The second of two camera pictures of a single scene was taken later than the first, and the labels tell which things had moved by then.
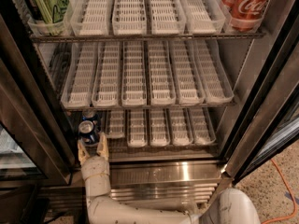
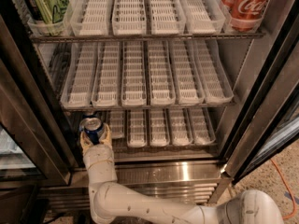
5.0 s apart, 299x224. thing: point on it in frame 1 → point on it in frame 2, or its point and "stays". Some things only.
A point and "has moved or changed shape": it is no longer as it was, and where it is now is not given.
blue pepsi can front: [86, 126] has moved or changed shape
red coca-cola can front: [246, 5] stays
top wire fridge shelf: [139, 36] stays
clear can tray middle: [134, 86] stays
